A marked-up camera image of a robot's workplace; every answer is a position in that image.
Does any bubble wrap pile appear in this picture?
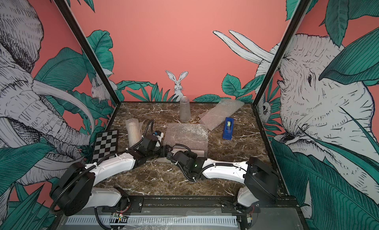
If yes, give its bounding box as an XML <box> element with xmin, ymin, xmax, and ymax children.
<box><xmin>163</xmin><ymin>123</ymin><xmax>208</xmax><ymax>157</ymax></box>

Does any clear textured glass vase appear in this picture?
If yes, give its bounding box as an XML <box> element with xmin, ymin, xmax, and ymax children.
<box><xmin>180</xmin><ymin>96</ymin><xmax>191</xmax><ymax>123</ymax></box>

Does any black white checkerboard card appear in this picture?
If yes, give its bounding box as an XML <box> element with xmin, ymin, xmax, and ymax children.
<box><xmin>92</xmin><ymin>130</ymin><xmax>118</xmax><ymax>162</ymax></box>

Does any blue tape dispenser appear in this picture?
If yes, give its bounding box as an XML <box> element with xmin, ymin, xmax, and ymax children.
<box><xmin>222</xmin><ymin>117</ymin><xmax>234</xmax><ymax>140</ymax></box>

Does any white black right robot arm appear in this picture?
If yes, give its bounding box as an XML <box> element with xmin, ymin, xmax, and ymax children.
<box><xmin>167</xmin><ymin>151</ymin><xmax>279</xmax><ymax>213</ymax></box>

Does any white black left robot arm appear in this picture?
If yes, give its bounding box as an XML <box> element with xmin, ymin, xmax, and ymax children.
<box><xmin>49</xmin><ymin>119</ymin><xmax>167</xmax><ymax>216</ymax></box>

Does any white slotted cable duct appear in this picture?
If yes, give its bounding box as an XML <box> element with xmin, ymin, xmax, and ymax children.
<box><xmin>65</xmin><ymin>215</ymin><xmax>239</xmax><ymax>227</ymax></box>

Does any black front mounting rail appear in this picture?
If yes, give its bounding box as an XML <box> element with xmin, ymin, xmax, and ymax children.
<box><xmin>81</xmin><ymin>195</ymin><xmax>298</xmax><ymax>215</ymax></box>

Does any bubble wrap sheet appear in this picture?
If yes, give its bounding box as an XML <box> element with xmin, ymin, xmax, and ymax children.
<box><xmin>125</xmin><ymin>118</ymin><xmax>142</xmax><ymax>148</ymax></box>
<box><xmin>199</xmin><ymin>99</ymin><xmax>245</xmax><ymax>131</ymax></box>

